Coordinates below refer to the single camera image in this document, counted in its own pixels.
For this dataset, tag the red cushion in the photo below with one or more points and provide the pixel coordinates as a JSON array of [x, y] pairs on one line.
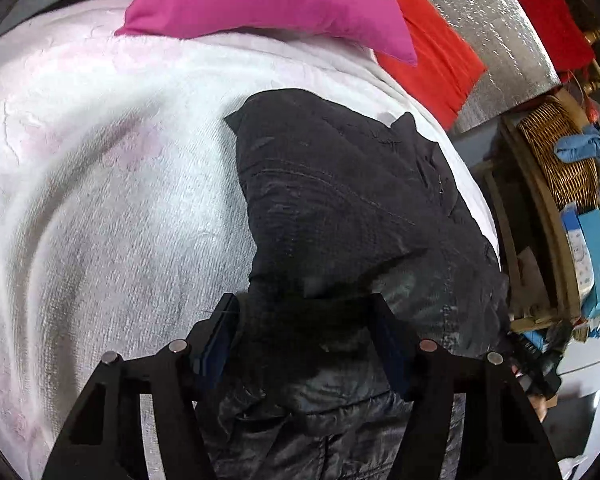
[[430, 60]]

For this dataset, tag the pink pillow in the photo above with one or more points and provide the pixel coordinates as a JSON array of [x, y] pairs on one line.
[[260, 0]]

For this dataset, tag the black jacket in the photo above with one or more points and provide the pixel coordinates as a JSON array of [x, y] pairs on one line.
[[330, 200]]

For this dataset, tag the wicker basket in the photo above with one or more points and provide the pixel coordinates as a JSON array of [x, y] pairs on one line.
[[555, 180]]

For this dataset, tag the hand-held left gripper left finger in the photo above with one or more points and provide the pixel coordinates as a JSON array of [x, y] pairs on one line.
[[215, 347]]

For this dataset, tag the white fleece blanket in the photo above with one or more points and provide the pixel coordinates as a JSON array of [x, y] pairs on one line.
[[105, 185]]

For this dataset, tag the white patterned box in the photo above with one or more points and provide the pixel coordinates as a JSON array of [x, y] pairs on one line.
[[575, 245]]

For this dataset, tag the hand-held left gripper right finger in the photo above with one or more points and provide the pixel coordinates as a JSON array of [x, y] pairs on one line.
[[392, 355]]

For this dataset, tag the light blue cloth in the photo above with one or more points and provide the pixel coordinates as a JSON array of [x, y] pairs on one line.
[[580, 144]]

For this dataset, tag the red cloth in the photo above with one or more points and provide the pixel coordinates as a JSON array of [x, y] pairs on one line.
[[540, 0]]

